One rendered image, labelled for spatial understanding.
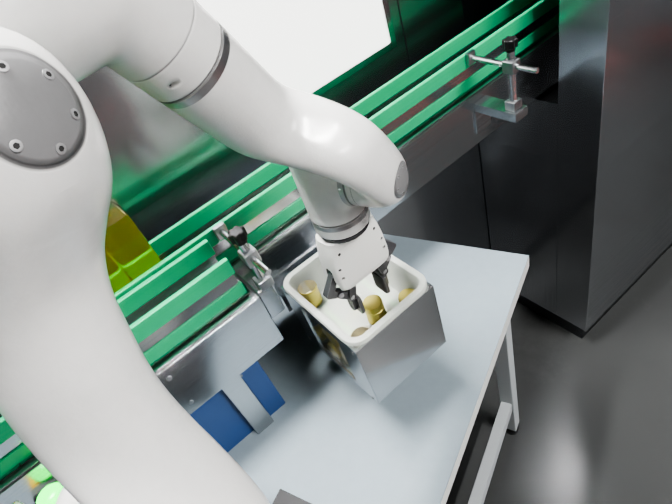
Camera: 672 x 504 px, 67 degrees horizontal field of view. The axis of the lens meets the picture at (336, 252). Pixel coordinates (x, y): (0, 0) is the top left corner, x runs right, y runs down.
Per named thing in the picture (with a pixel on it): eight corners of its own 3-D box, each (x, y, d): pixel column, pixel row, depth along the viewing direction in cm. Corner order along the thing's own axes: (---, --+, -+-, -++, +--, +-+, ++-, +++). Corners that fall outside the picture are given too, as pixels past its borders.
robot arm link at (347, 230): (344, 180, 77) (350, 195, 79) (298, 213, 74) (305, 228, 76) (380, 200, 71) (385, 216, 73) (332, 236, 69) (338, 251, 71)
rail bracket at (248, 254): (242, 252, 94) (213, 201, 86) (291, 296, 83) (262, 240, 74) (229, 262, 93) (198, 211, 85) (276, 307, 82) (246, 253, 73)
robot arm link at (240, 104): (300, 0, 41) (422, 158, 67) (164, 18, 49) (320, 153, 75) (269, 102, 40) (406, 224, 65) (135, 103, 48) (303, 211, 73)
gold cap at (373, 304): (391, 316, 89) (386, 300, 86) (376, 329, 88) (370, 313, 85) (378, 306, 91) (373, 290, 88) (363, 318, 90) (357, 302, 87)
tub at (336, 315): (359, 258, 103) (348, 227, 98) (441, 313, 88) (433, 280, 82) (292, 311, 98) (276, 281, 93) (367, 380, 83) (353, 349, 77)
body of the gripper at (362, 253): (352, 190, 78) (369, 242, 86) (300, 228, 75) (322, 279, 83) (384, 208, 73) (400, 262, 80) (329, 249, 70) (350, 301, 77)
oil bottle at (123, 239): (173, 277, 96) (107, 188, 81) (184, 292, 92) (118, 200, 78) (147, 296, 94) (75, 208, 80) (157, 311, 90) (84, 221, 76)
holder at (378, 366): (353, 274, 112) (333, 222, 102) (446, 341, 93) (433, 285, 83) (292, 323, 107) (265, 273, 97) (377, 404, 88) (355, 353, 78)
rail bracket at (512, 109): (483, 121, 120) (473, 26, 105) (546, 140, 109) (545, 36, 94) (469, 131, 119) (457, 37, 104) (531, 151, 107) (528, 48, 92)
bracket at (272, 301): (262, 282, 98) (247, 256, 93) (288, 306, 91) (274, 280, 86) (247, 293, 96) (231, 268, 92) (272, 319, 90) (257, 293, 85)
